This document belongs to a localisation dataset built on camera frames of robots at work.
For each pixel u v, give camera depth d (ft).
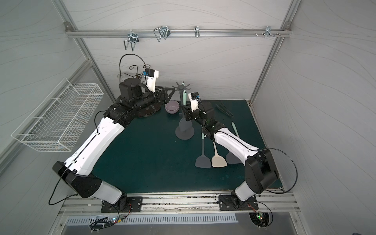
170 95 2.04
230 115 3.65
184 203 2.46
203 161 2.84
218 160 2.90
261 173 1.43
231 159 2.85
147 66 3.21
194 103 2.26
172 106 3.76
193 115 2.31
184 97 2.41
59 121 2.26
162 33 2.51
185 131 3.30
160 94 1.88
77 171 1.31
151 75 1.86
